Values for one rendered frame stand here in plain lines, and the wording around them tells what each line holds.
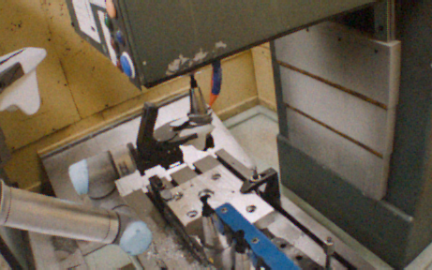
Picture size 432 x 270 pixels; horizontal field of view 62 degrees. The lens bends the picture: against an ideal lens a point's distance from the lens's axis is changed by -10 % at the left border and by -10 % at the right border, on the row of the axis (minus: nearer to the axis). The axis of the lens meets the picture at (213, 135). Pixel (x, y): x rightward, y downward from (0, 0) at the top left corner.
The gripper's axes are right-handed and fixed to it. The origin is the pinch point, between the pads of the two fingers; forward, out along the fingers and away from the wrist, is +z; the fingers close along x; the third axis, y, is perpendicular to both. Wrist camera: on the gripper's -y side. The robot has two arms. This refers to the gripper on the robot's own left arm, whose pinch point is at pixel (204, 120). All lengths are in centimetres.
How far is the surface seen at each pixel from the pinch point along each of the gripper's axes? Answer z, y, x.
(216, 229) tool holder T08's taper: -12.6, 3.0, 32.0
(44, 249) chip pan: -67, 62, -54
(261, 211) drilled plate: 8.1, 30.1, 7.3
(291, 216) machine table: 18.5, 39.4, 6.1
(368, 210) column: 45, 48, 13
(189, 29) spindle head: -10.0, -33.6, 33.9
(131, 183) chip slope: -20, 57, -68
